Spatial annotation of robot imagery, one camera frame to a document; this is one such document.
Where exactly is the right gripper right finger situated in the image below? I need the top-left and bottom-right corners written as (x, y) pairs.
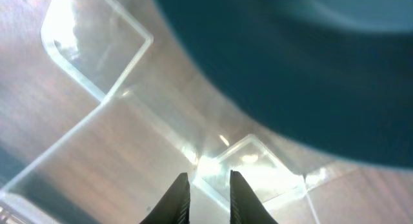
top-left (230, 170), bottom-right (278, 224)

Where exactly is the clear plastic storage container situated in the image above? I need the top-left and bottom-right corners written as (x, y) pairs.
top-left (1, 0), bottom-right (412, 223)

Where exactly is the dark blue large bowl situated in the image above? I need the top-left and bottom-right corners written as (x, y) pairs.
top-left (154, 0), bottom-right (412, 168)

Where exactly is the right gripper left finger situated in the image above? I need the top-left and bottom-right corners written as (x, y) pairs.
top-left (140, 172), bottom-right (190, 224)

